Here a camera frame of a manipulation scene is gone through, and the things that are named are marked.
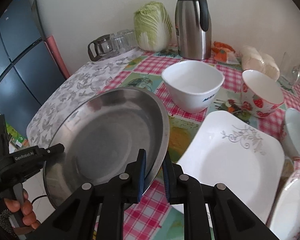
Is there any pink floral round plate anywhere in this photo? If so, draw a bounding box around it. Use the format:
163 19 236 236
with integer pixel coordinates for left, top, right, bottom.
268 168 300 239

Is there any white square plate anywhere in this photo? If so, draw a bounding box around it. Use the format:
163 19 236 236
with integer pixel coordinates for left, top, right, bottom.
177 111 285 222

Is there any stainless steel round pan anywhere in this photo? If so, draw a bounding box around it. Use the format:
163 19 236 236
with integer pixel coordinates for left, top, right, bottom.
43 87 170 207

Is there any light blue bowl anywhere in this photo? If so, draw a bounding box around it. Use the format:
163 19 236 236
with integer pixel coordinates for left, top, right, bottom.
280 108 300 161

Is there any strawberry pattern bowl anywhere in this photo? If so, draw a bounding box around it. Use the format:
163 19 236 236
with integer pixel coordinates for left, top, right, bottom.
241 69 284 119

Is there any white square bowl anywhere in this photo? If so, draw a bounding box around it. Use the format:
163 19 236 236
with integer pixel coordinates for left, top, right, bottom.
161 60 225 114

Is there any gloved left hand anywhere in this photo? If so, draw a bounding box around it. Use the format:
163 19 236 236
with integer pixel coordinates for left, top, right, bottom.
0 190 40 239

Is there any green cardboard box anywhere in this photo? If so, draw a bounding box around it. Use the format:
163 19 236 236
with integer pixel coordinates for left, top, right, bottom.
6 122 29 153

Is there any pink checkered tablecloth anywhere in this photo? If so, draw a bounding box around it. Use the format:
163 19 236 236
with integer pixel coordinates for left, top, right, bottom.
99 47 300 239

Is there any dark blue refrigerator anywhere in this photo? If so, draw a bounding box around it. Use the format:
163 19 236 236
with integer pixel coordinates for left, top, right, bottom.
0 0 65 136

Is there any pink rolled mat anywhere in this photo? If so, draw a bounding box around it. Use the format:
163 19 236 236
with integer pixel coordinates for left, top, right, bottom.
46 35 70 79

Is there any tall clear glass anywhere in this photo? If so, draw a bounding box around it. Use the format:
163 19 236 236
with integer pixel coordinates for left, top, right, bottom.
278 52 300 89

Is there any bag of steamed buns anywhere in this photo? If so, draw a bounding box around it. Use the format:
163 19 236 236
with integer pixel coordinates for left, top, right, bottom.
239 46 280 81

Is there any orange snack packet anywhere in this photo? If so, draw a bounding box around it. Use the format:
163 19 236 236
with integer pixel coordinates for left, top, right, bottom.
212 41 239 64

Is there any clear drinking glass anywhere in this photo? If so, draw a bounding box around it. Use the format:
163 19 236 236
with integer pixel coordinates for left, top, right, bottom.
111 35 127 54
117 29 137 49

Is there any napa cabbage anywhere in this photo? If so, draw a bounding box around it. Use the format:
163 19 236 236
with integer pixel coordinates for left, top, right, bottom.
134 1 172 52

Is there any stainless steel thermos jug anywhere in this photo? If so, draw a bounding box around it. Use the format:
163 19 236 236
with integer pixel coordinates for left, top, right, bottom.
175 0 212 60

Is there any black cable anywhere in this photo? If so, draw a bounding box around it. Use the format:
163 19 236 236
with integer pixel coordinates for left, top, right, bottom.
31 195 50 205

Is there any glass teapot black handle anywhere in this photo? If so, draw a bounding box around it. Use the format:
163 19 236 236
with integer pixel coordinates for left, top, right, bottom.
88 34 114 62

